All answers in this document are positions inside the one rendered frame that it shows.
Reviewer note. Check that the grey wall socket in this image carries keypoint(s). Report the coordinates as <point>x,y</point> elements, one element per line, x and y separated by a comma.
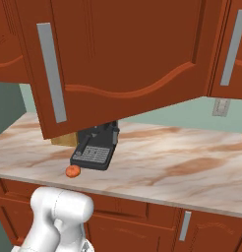
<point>221,107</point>

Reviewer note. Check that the red-brown wall cabinet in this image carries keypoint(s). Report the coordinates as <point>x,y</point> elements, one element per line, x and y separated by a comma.
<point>10,39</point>

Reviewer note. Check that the red-brown wall cabinet door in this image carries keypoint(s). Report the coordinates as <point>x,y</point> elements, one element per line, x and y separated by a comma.
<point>236,49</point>

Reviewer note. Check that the black coffee machine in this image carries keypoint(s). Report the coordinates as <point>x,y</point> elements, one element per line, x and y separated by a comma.
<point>95,149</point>

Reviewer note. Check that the tan wooden block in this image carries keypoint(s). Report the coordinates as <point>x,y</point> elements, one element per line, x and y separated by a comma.
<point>64,140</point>

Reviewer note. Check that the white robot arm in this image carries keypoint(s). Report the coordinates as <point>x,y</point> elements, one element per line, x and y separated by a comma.
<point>57,216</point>

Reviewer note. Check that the red-brown drawer front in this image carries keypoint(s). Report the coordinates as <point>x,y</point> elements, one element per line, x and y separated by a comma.
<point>123,205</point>

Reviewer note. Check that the red-brown base cabinet door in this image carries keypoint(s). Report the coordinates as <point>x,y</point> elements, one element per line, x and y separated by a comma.
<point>214,233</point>
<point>126,234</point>

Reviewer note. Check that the orange tomato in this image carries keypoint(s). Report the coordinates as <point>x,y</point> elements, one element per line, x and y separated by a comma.
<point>72,171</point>

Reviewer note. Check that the open red-brown cabinet door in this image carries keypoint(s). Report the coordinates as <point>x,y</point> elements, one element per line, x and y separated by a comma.
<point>119,55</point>

